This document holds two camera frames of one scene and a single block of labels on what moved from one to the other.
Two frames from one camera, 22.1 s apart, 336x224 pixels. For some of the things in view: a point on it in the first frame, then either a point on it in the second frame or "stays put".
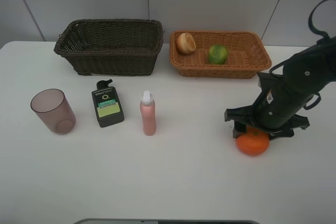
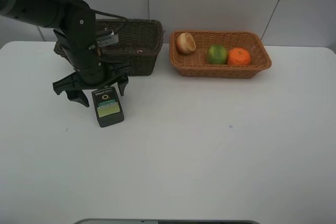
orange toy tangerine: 253,142 → 239,56
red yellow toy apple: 185,43 stays put
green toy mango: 217,54 stays put
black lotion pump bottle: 107,104 stays put
